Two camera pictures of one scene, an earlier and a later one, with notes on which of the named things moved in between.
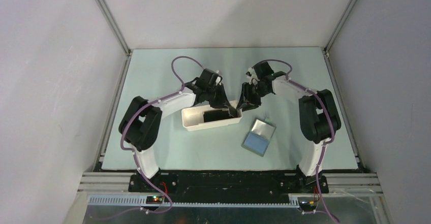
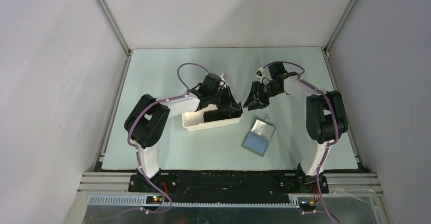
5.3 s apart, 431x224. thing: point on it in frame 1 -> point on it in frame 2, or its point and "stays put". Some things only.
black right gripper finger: (244, 97) -> (252, 96)
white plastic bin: (192, 119) stays put
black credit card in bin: (216, 115) stays put
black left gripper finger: (219, 102) stays put
